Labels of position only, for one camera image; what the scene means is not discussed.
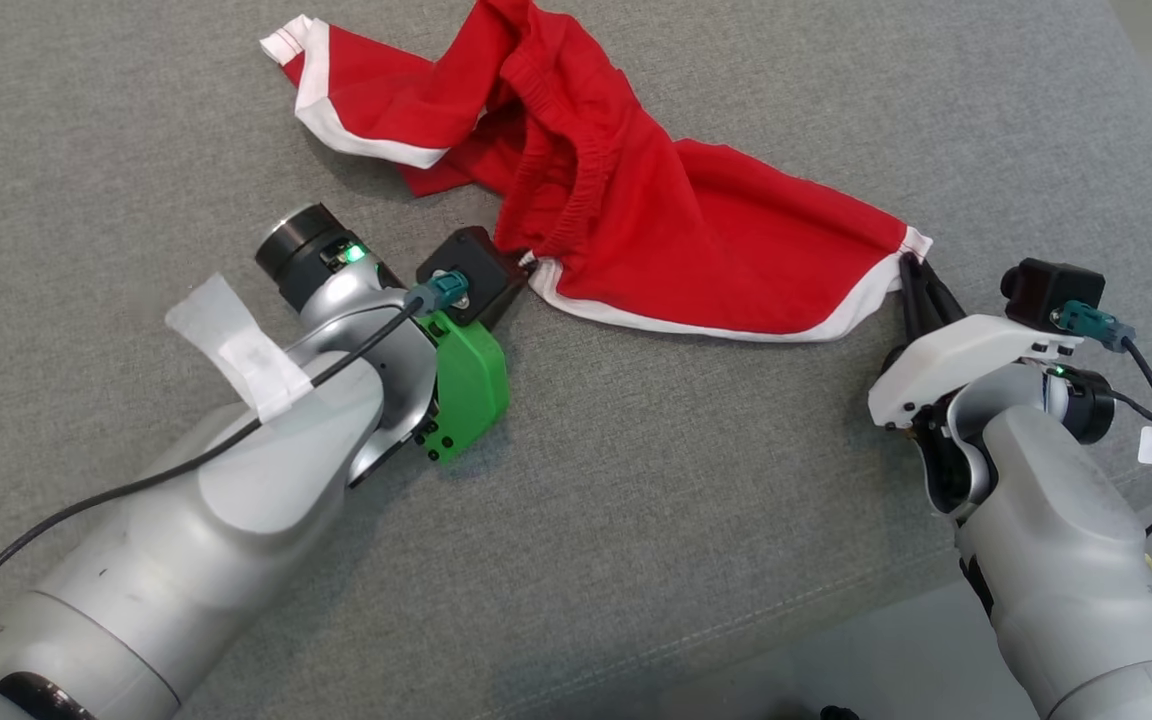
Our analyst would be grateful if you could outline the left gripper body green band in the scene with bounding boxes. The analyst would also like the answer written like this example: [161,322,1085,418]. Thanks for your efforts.
[414,312,512,466]

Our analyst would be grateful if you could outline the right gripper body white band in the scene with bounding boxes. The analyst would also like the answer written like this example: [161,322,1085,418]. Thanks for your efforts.
[868,313,1085,433]

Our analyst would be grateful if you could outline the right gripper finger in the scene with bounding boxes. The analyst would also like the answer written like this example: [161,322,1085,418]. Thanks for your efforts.
[898,252,938,349]
[920,260,968,338]

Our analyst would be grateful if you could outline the red shorts with white trim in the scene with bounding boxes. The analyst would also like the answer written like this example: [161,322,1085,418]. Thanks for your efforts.
[259,0,934,344]

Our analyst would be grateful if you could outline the white tape strip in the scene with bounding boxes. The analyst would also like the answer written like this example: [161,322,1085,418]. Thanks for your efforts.
[165,274,316,424]

